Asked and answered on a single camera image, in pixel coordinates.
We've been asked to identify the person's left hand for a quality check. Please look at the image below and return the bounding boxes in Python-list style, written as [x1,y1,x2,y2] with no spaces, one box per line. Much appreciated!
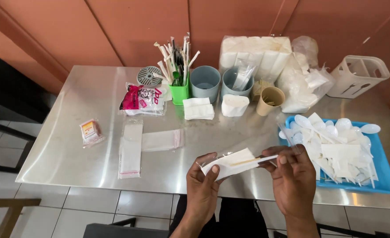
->
[186,152,228,227]

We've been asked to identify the person's right hand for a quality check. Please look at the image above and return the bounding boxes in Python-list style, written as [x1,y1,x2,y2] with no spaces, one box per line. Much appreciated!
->
[258,144,317,221]

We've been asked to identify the long clear resealable bags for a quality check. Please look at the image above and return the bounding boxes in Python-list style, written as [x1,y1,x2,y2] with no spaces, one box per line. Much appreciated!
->
[118,120,144,179]

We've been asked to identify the pink and white packet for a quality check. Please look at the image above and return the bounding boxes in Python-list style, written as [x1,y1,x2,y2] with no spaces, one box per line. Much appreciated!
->
[118,82,168,116]

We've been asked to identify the bundle of wrapped straws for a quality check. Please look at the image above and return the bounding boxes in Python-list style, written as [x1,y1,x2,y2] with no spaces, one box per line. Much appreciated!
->
[154,33,201,87]

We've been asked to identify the folded white tissue roll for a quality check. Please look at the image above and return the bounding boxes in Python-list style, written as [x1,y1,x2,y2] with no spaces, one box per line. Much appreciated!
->
[221,94,250,117]

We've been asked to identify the green plastic straw holder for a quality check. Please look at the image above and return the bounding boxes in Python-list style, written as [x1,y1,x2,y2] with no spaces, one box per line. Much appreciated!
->
[169,73,191,106]

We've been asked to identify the clear resealable bag red strip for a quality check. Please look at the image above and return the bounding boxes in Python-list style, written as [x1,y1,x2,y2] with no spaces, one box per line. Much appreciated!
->
[141,129,185,152]

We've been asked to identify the cream plastic cutlery holder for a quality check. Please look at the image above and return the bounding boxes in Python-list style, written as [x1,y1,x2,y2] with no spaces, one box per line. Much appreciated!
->
[327,55,390,99]

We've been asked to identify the wooden chair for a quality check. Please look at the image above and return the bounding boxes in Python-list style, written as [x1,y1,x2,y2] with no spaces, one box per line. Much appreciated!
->
[0,198,42,238]

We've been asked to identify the dark chair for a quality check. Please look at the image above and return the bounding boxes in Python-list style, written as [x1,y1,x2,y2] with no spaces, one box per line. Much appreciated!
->
[83,218,170,238]

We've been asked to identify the grey cup with clear bags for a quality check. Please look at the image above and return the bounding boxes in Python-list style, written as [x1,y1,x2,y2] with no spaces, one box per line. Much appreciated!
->
[220,59,258,101]

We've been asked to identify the pile of white cutlery packs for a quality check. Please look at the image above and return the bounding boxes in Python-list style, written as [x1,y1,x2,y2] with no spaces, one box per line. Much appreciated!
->
[279,113,381,189]

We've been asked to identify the clear bag of white napkins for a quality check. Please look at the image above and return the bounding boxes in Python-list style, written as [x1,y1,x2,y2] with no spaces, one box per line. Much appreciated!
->
[276,36,336,113]

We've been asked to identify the clear bag with napkin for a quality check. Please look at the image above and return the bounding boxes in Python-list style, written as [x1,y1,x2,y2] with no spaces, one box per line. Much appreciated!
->
[200,148,279,181]

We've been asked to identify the stack of white napkins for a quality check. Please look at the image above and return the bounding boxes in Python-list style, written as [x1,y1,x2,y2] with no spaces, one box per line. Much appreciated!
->
[183,97,215,120]

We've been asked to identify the grey plastic cup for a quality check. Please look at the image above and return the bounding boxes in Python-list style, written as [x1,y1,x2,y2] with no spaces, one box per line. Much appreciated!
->
[190,66,221,104]

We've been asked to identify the black table frame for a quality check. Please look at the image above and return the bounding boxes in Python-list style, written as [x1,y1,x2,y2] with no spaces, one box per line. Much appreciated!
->
[0,50,55,174]

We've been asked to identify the beige paper cup with toothpicks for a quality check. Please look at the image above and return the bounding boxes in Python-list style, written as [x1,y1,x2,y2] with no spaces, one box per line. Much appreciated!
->
[256,87,286,116]

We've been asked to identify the blue plastic tray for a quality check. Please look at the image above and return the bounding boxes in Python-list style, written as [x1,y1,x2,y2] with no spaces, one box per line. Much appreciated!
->
[279,115,390,194]

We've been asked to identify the clear packet of toothpicks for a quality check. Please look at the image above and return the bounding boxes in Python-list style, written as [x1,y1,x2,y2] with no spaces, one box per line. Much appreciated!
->
[251,79,275,102]

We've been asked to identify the person's black trousers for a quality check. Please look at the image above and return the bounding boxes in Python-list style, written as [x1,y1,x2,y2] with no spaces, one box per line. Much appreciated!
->
[169,195,269,238]

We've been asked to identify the round grey drain cover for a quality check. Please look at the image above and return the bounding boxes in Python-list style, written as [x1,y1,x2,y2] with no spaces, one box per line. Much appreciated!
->
[137,66,163,86]

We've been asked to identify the small red and yellow packet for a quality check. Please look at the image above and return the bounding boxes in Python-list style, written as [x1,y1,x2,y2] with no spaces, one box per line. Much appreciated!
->
[79,119,106,148]

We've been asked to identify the large pack of white tissues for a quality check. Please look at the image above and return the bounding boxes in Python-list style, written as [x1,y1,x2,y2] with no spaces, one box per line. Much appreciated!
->
[219,36,293,82]

